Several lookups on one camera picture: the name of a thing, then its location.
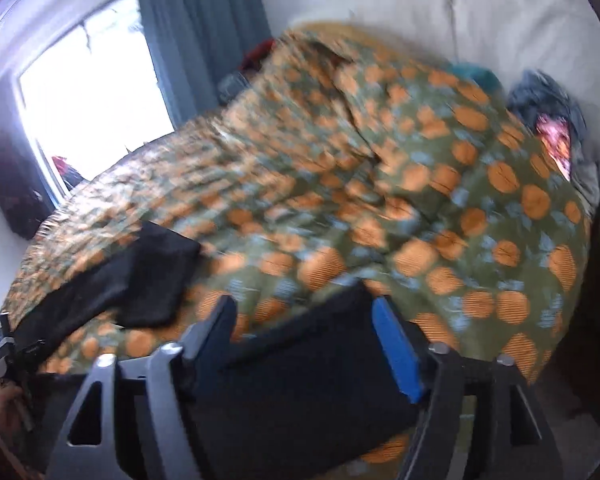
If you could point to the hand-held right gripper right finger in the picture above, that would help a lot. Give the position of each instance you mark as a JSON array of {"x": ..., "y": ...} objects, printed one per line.
[{"x": 397, "y": 350}]

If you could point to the white pillow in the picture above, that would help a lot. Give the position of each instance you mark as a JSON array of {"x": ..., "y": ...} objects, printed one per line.
[{"x": 505, "y": 15}]

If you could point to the person's left hand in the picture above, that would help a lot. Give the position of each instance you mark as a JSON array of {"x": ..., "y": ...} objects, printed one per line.
[{"x": 5, "y": 407}]

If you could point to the dark hanging jacket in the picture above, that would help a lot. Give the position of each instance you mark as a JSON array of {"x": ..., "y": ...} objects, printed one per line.
[{"x": 17, "y": 185}]

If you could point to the pile of red and grey clothes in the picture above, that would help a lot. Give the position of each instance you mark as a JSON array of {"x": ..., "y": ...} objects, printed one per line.
[{"x": 257, "y": 55}]

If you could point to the blue-grey curtain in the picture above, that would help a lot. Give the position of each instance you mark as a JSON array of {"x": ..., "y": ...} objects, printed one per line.
[{"x": 200, "y": 25}]

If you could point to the black pants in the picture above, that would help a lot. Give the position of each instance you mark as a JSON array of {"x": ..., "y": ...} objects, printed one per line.
[{"x": 290, "y": 375}]

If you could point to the teal cloth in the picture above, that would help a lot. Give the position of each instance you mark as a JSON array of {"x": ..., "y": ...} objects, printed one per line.
[{"x": 480, "y": 76}]

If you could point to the blue-grey clothes heap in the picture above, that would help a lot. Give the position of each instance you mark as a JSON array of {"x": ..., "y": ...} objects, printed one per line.
[{"x": 535, "y": 95}]

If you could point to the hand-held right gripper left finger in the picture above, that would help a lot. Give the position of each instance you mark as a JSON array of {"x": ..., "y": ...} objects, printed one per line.
[{"x": 214, "y": 324}]

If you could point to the pumpkin print blanket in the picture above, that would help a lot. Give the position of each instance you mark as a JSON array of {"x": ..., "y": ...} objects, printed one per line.
[{"x": 330, "y": 185}]

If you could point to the red floral cloth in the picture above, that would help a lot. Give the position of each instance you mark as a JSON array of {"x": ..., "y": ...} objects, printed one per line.
[{"x": 555, "y": 142}]

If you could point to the bright window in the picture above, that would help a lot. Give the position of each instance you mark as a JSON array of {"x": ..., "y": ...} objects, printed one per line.
[{"x": 90, "y": 90}]

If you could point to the red and blue cloth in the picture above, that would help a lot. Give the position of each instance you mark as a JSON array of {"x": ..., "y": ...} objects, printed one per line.
[{"x": 67, "y": 172}]

